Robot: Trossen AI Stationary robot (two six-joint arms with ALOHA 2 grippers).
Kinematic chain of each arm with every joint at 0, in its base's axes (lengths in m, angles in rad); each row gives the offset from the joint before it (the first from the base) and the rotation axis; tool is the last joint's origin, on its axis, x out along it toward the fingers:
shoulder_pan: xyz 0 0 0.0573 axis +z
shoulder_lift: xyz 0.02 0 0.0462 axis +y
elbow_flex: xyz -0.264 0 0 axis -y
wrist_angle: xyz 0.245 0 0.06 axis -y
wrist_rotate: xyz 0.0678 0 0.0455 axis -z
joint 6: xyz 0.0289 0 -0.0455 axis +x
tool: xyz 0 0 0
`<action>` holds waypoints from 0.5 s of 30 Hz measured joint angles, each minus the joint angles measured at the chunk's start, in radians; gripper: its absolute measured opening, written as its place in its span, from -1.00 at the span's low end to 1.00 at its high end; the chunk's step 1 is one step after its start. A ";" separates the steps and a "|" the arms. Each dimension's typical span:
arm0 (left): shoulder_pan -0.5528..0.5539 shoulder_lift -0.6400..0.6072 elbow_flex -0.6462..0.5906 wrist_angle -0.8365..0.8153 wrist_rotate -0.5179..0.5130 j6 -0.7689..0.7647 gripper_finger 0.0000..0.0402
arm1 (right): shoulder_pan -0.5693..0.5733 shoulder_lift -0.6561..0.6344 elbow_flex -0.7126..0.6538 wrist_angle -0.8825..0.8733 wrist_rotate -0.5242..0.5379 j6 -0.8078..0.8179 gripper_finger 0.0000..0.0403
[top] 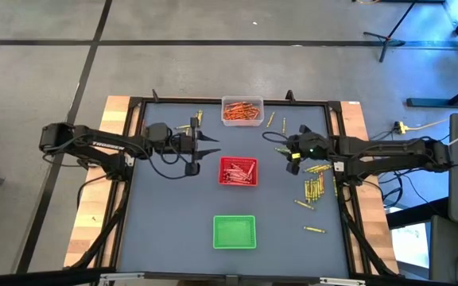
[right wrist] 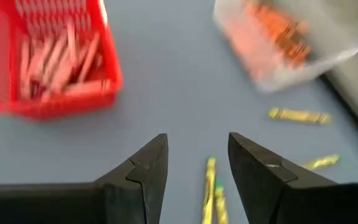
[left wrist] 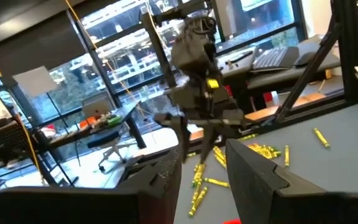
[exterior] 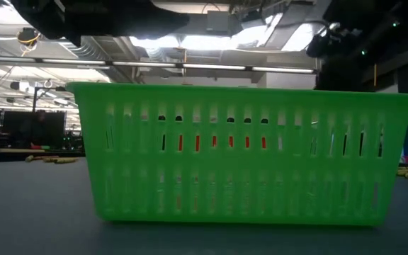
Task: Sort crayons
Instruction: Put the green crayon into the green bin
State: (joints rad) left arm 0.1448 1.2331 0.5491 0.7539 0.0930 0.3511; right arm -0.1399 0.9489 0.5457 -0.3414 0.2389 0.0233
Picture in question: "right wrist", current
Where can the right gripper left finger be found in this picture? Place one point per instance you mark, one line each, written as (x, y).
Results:
(141, 186)

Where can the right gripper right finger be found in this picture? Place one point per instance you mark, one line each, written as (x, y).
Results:
(256, 180)

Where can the scattered yellow crayons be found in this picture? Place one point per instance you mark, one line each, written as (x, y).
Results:
(348, 104)

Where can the clear plastic bin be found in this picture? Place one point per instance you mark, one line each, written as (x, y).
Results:
(259, 73)

